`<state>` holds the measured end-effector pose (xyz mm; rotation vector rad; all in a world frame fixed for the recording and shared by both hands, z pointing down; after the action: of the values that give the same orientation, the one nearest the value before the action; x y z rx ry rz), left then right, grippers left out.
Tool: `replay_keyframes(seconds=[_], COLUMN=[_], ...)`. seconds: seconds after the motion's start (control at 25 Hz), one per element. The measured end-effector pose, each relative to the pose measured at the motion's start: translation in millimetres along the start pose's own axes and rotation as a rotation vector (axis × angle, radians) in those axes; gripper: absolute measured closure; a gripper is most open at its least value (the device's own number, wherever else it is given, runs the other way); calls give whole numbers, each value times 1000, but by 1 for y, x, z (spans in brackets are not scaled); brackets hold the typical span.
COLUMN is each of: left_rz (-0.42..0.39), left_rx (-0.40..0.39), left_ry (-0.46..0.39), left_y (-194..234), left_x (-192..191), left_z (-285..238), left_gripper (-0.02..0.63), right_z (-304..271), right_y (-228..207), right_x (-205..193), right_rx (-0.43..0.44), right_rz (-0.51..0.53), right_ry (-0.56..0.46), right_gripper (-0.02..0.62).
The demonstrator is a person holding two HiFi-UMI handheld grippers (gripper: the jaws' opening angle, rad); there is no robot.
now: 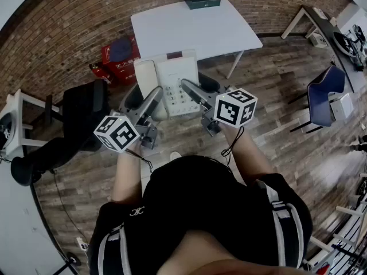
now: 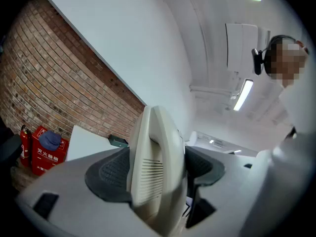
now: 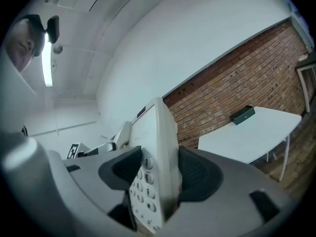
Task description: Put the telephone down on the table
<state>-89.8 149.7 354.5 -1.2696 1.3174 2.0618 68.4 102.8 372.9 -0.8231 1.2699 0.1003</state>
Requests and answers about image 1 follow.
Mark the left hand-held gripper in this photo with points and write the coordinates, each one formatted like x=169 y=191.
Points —
x=117 y=133

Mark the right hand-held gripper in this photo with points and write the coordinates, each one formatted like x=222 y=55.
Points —
x=233 y=107

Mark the person's left forearm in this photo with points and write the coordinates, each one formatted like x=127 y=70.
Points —
x=129 y=176

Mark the person's right forearm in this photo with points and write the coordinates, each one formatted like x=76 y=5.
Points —
x=249 y=156

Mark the white table leg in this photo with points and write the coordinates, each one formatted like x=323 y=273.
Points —
x=234 y=65

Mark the red fire extinguisher cabinet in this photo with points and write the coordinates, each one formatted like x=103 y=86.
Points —
x=123 y=69

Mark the red fire extinguisher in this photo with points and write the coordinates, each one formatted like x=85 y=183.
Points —
x=99 y=71

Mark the dark blue cap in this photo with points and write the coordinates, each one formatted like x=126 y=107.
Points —
x=121 y=50

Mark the black office chair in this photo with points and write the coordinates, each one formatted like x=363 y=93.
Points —
x=77 y=110

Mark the person's white shoe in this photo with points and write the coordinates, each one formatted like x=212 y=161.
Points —
x=175 y=155

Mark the white side table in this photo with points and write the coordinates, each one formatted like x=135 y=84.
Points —
x=17 y=107

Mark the blue chair with black legs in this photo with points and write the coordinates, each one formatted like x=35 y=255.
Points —
x=324 y=96

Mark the small white box under desk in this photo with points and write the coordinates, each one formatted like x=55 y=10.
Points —
x=317 y=40

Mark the person's torso in black shirt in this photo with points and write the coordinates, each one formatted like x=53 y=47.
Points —
x=206 y=199

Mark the black desk with white legs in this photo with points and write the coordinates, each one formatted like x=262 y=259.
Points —
x=327 y=27

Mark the round black and white device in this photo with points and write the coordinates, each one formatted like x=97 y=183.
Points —
x=5 y=130

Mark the white box under chair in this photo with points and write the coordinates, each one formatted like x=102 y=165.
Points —
x=344 y=105

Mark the white power strip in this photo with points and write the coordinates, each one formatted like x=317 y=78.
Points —
x=82 y=243

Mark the black floor stand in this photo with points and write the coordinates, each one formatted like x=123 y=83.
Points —
x=71 y=260

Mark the white metal rack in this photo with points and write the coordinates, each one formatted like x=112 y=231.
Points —
x=349 y=228

